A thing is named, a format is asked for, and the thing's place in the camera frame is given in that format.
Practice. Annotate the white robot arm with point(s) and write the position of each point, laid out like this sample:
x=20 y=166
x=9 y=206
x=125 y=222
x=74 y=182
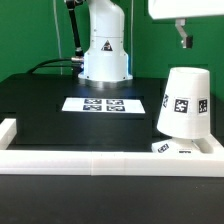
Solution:
x=106 y=62

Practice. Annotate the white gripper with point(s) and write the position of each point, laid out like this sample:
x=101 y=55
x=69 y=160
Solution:
x=167 y=9

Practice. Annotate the white lamp shade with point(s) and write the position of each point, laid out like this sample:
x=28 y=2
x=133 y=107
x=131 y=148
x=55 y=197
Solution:
x=185 y=109

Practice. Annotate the white lamp base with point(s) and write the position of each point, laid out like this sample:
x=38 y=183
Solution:
x=175 y=146

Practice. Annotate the white U-shaped frame fence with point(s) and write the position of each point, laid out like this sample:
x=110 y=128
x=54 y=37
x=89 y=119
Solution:
x=29 y=162

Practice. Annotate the white marker sheet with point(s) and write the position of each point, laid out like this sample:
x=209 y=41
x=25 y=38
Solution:
x=100 y=105

